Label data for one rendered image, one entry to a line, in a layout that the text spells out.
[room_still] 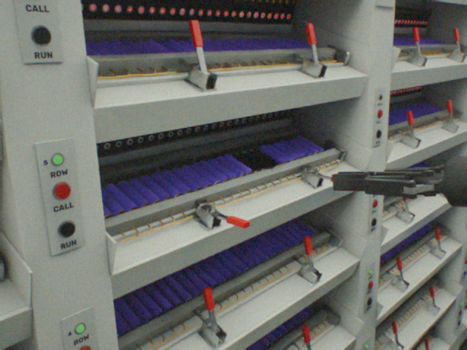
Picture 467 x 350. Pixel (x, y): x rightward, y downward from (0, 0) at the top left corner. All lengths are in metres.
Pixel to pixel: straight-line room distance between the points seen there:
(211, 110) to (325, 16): 0.46
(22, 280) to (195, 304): 0.34
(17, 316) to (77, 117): 0.22
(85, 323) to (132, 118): 0.24
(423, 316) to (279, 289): 0.83
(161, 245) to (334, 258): 0.50
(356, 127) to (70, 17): 0.65
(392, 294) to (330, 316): 0.25
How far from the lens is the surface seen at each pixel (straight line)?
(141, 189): 0.71
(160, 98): 0.58
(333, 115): 1.02
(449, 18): 1.66
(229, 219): 0.65
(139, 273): 0.61
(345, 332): 1.17
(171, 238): 0.65
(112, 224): 0.62
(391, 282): 1.39
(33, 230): 0.52
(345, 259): 1.05
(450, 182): 0.72
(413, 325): 1.60
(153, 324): 0.75
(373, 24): 0.98
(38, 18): 0.50
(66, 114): 0.51
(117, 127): 0.55
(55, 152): 0.51
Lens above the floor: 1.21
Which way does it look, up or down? 15 degrees down
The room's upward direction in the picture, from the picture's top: 2 degrees counter-clockwise
